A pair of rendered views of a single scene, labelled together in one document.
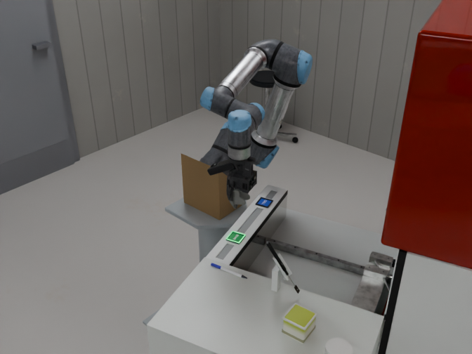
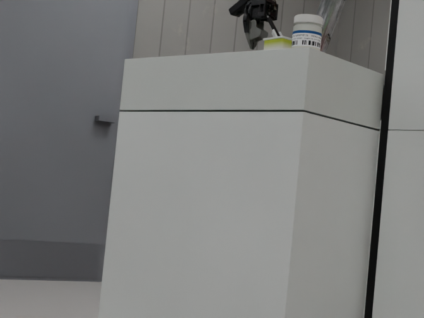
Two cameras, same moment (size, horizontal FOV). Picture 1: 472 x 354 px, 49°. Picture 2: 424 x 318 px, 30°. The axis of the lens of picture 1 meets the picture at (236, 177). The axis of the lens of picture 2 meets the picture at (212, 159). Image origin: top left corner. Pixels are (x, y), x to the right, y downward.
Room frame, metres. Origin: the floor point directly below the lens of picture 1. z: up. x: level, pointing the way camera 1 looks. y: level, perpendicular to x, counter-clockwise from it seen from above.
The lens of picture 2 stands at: (-0.96, -0.56, 0.60)
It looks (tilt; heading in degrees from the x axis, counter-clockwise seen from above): 3 degrees up; 15
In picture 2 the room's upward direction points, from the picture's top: 6 degrees clockwise
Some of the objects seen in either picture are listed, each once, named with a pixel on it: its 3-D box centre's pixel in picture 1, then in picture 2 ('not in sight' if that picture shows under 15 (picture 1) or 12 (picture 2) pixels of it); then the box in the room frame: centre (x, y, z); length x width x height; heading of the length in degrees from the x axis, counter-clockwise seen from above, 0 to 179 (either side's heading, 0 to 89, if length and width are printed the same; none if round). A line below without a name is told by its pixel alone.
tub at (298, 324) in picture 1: (299, 323); (281, 52); (1.07, -0.18, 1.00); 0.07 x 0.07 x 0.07; 54
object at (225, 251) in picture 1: (249, 234); not in sight; (1.64, -0.05, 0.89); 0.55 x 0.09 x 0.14; 153
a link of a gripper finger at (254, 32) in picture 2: (238, 200); (254, 33); (1.50, -0.01, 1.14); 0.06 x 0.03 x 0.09; 63
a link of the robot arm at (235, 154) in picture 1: (239, 150); not in sight; (1.52, -0.01, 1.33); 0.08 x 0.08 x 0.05
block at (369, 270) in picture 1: (376, 272); not in sight; (1.41, -0.50, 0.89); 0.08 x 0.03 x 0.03; 63
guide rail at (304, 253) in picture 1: (326, 260); not in sight; (1.55, -0.35, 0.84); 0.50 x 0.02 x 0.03; 63
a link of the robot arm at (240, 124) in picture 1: (239, 128); not in sight; (1.52, -0.01, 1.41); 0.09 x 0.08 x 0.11; 157
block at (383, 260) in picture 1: (381, 259); not in sight; (1.48, -0.53, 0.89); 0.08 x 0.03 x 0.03; 63
